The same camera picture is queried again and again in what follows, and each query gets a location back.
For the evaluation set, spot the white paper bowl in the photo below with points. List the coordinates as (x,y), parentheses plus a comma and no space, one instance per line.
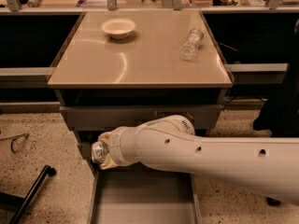
(118,28)

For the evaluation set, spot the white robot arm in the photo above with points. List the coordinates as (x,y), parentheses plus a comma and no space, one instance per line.
(169,144)

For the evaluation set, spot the grey top drawer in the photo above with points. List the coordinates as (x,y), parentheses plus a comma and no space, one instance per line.
(104,118)

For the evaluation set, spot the grey middle drawer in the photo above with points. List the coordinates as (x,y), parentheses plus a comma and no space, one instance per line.
(85,149)

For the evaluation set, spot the thin metal wire frame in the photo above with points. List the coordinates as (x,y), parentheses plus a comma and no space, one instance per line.
(17,142)

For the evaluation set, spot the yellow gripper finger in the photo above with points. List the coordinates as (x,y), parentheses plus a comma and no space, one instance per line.
(104,137)
(108,163)

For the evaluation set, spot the grey drawer cabinet with countertop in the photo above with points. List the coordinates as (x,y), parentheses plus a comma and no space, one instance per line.
(143,69)

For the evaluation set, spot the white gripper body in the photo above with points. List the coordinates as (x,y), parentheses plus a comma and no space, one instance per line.
(117,146)

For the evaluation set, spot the grey open bottom drawer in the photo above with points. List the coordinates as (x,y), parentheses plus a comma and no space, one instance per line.
(140,195)

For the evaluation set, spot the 7up soda can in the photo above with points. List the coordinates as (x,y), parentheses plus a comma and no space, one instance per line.
(99,152)

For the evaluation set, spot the black chair base leg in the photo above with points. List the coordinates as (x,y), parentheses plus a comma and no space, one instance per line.
(19,204)

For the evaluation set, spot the black office chair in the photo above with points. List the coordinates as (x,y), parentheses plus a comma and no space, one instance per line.
(280,115)

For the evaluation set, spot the clear plastic water bottle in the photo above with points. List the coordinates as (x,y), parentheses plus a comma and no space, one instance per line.
(191,44)

